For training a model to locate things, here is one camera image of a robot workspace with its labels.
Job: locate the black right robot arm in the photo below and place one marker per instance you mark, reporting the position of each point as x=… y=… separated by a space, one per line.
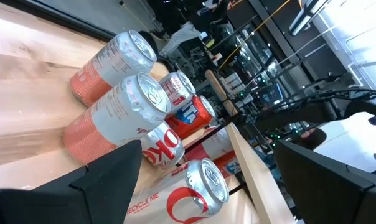
x=300 y=116

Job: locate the wooden shelf board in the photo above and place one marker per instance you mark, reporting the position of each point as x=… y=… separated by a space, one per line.
x=256 y=180

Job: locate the ceiling light fixture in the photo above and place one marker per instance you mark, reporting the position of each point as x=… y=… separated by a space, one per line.
x=301 y=20

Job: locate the silver Diet Coke can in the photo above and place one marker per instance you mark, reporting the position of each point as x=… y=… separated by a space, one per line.
x=181 y=199
x=163 y=146
x=175 y=90

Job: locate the orange Fanta can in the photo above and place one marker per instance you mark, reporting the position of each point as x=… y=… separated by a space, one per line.
x=191 y=119

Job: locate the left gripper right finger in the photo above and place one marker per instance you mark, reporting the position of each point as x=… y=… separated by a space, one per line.
x=331 y=199

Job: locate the silver and orange beverage can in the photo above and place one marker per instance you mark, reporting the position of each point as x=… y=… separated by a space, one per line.
x=113 y=62
x=113 y=118

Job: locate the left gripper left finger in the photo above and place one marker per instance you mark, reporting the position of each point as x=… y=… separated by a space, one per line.
x=82 y=202

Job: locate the red strawberry Fanta can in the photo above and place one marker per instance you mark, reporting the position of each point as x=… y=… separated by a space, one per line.
x=230 y=165

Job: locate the black table frame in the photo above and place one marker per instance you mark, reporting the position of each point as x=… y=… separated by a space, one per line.
x=66 y=19

